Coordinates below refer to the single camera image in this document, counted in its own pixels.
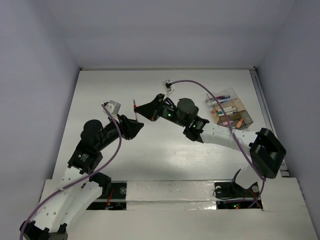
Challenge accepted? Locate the red ballpoint pen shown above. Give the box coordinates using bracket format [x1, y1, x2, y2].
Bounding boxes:
[133, 99, 139, 122]

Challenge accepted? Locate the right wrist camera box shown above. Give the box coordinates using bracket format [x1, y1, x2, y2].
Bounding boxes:
[161, 79, 175, 98]

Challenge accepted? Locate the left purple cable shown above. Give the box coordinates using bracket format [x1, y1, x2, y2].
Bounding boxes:
[19, 102, 123, 240]

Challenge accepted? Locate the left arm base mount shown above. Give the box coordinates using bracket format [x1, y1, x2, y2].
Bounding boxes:
[87, 182, 127, 211]

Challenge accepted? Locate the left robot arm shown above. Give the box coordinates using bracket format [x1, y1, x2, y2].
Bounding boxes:
[20, 115, 144, 240]

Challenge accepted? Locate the blue ballpoint pen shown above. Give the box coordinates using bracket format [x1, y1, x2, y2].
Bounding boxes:
[210, 98, 230, 104]

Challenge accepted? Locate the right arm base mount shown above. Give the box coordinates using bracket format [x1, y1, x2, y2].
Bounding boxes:
[212, 169, 263, 210]

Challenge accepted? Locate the red capped white marker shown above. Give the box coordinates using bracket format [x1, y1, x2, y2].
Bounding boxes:
[217, 106, 237, 114]

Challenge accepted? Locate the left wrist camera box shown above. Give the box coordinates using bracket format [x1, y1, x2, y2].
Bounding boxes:
[101, 100, 121, 122]

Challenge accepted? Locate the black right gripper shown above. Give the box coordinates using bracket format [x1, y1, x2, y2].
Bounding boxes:
[134, 93, 187, 128]

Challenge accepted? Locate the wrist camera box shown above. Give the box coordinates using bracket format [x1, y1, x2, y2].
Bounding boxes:
[161, 79, 175, 98]
[101, 100, 121, 122]

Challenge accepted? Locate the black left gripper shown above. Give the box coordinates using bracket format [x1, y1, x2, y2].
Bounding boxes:
[96, 112, 144, 150]

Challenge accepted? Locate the red gel pen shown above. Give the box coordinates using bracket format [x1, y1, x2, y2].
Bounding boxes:
[209, 95, 231, 101]

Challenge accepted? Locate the clear compartment organizer box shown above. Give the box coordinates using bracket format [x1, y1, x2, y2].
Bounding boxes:
[205, 88, 254, 130]

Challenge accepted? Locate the green capped white marker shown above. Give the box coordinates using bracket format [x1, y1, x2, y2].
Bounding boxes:
[217, 108, 234, 115]

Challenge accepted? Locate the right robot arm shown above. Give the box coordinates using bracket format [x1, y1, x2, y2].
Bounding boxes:
[133, 93, 287, 196]

